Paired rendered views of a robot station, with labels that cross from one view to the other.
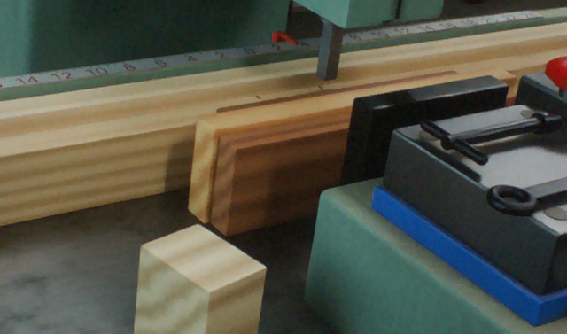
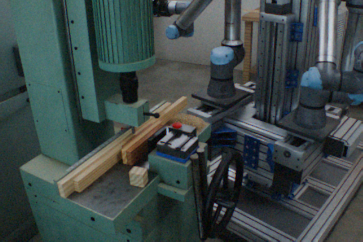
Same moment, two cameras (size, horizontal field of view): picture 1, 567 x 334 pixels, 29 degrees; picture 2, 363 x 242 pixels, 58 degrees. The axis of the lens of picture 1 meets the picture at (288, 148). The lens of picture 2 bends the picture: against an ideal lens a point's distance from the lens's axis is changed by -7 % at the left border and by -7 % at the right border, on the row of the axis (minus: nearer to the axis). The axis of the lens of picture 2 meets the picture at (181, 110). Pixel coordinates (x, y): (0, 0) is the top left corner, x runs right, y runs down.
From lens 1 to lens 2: 58 cm
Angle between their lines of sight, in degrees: 19
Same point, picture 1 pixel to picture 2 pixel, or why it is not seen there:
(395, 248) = (163, 159)
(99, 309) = (123, 183)
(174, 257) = (134, 172)
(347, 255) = (155, 162)
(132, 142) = (112, 156)
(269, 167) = (135, 152)
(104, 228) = (113, 171)
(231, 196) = (131, 159)
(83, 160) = (107, 162)
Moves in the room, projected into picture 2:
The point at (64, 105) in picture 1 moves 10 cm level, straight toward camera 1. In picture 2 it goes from (100, 154) to (113, 170)
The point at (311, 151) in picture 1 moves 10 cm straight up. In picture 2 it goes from (139, 147) to (137, 120)
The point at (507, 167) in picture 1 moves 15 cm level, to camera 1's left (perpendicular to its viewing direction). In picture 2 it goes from (174, 143) to (124, 155)
